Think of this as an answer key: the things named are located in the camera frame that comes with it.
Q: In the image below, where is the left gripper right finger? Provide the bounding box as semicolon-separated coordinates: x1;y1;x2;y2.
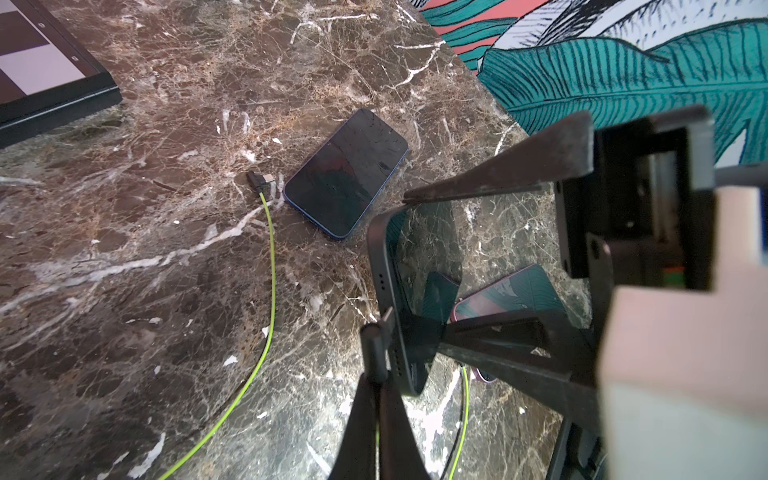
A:
379;379;430;480

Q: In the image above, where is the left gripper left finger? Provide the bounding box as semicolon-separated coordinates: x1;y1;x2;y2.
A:
328;374;378;480

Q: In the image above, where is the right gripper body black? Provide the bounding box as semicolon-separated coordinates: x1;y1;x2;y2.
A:
554;105;715;336

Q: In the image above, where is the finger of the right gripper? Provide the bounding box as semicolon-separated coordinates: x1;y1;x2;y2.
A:
437;310;600;435
403;111;594;204

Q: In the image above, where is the black smartphone blue edge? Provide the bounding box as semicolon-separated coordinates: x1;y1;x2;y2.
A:
283;108;409;240

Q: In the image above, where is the green wired earphones cable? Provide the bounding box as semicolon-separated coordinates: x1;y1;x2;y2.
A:
157;170;278;480

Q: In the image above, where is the chessboard brown and pink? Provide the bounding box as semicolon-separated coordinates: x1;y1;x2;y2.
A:
1;0;122;148

